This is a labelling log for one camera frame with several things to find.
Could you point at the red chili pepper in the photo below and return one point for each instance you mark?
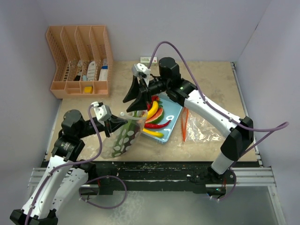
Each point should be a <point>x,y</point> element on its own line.
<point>156,126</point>
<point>150,103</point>

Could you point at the green leafy vegetable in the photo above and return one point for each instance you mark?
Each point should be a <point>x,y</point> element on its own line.
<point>119,146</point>

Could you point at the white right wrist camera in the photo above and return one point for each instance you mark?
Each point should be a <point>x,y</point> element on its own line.
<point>141,71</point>

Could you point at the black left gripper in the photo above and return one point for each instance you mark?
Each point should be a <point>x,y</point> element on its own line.
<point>113,123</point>

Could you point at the yellow block in organizer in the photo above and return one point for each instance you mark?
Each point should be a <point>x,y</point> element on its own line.
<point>88,89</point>

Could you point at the yellow banana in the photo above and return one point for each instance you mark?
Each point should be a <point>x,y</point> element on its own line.
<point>153,133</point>
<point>153,110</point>

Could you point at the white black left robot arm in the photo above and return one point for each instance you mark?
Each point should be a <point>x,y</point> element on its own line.
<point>64,173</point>

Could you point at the peach plastic file organizer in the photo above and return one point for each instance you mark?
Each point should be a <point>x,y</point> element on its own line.
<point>73,47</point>

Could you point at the white blue box in organizer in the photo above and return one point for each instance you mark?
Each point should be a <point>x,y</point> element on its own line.
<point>103,75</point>

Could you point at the orange purple papaya slice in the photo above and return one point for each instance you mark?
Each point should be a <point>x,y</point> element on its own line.
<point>133,130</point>

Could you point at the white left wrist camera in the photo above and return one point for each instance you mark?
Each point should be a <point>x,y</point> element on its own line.
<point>102,111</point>

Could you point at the white bottle in organizer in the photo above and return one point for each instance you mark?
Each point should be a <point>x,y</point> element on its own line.
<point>91,71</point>

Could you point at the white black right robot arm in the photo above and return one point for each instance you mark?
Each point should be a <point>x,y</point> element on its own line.
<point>236,131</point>

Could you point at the clear bag with orange zipper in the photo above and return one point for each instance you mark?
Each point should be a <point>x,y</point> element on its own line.
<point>196,129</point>

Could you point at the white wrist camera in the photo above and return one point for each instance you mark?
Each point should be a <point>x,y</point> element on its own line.
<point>141,71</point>
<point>102,111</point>

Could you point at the green and white small box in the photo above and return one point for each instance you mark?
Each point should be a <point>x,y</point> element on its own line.
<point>146,60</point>

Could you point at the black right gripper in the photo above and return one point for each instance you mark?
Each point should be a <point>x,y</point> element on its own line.
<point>133,93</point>

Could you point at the black aluminium base frame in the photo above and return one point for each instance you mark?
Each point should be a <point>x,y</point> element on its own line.
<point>177,193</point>

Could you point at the clear polka dot zip bag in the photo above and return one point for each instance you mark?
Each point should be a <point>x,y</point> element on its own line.
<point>108,143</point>

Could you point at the watermelon slice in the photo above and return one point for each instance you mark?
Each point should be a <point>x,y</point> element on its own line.
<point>157,117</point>

